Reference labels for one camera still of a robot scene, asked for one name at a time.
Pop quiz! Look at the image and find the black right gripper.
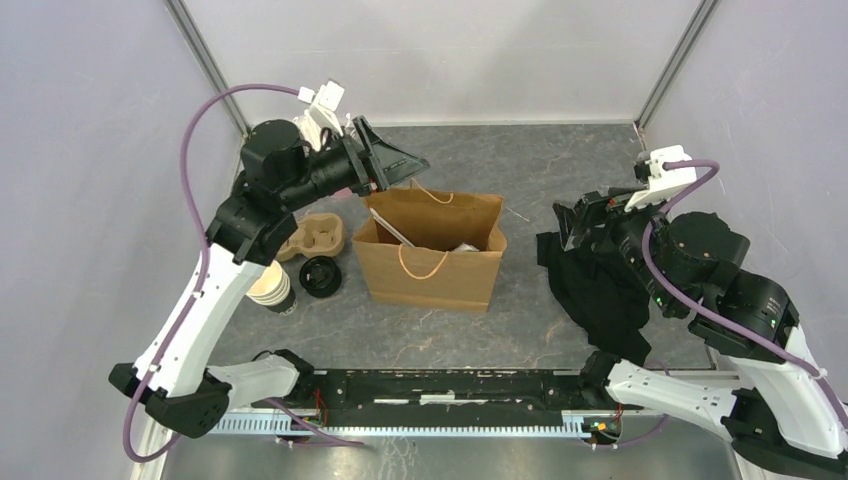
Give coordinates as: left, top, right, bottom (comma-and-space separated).
550, 179, 683, 309

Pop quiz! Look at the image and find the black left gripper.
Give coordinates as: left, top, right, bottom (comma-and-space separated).
280, 115, 430, 212

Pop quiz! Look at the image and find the brown paper bag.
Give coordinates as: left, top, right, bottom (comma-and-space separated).
352, 184, 507, 312

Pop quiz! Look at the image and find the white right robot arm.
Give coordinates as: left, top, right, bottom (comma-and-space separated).
537, 188, 847, 479

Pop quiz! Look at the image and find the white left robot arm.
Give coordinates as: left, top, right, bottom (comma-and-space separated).
109, 117, 428, 438

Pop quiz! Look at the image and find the black cloth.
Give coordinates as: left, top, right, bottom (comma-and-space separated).
536, 232, 651, 366

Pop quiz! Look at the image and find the white wrapped straws bundle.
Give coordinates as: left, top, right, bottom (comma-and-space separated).
293, 109, 354, 149

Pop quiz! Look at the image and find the brown cardboard cup carrier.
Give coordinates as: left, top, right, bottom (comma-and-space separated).
275, 213, 345, 262

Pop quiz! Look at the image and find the stack of black lids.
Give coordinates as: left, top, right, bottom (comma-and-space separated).
299, 256, 343, 298

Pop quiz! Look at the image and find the stack of paper cups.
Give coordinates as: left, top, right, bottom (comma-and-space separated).
246, 260, 297, 315

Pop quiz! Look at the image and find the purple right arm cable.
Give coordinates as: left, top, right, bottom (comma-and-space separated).
641, 158, 848, 448

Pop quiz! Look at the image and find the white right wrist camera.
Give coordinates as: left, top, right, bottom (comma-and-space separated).
624, 145, 697, 212

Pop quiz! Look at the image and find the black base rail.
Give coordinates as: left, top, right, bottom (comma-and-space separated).
282, 369, 617, 427

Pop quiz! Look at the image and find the aluminium slotted cable duct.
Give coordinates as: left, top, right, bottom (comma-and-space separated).
148, 370, 624, 439

